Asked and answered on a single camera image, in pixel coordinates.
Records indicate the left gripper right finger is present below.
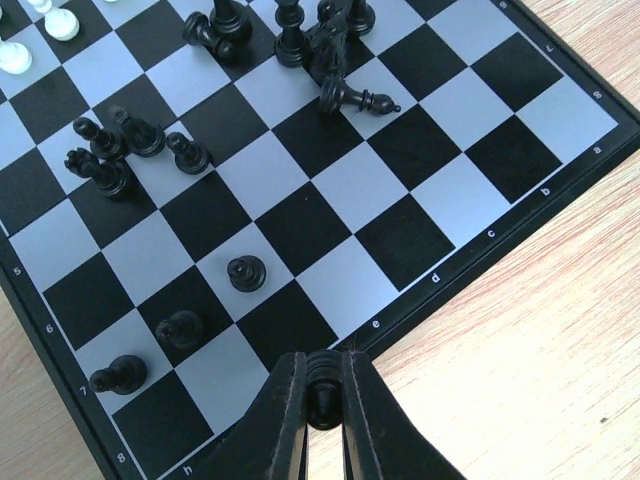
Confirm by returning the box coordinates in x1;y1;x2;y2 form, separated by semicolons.
341;352;464;480

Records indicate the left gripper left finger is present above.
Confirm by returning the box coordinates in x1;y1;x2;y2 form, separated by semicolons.
194;353;308;480

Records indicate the black pawn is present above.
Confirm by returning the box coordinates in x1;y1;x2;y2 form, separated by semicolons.
307;350;343;431
227;255;266;293
155;310;204;349
89;355;148;395

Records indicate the black grey chess board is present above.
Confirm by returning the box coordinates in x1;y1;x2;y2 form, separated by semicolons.
1;1;639;479

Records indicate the lying black bishop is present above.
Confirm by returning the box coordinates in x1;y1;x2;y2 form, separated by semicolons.
318;75;402;115

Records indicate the black knight piece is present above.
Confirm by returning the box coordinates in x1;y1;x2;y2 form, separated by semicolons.
309;1;349;84

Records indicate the white pawn piece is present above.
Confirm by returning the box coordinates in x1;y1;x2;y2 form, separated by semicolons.
0;40;33;75
44;7;80;41

